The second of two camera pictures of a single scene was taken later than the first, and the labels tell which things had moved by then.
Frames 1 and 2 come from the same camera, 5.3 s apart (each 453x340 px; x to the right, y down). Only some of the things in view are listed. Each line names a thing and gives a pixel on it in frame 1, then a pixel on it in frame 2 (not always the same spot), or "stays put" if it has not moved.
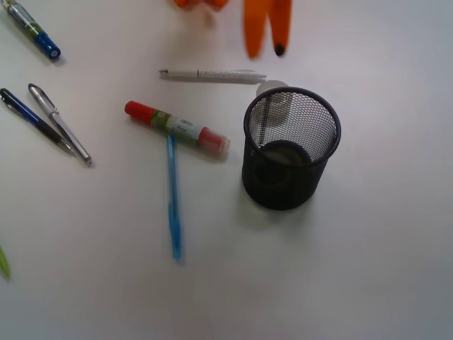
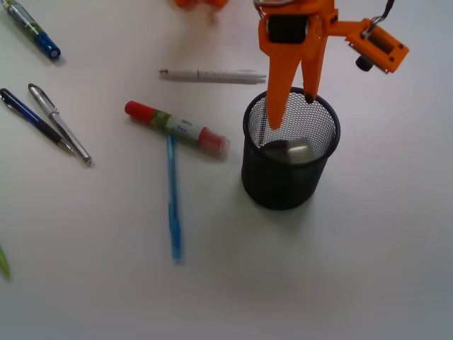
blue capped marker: [27, 24] stays put
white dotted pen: [213, 76] stays put
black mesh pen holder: [288, 135] stays put
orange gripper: [255, 15] to [290, 31]
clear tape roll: [267, 85] to [300, 150]
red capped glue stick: [204, 137] stays put
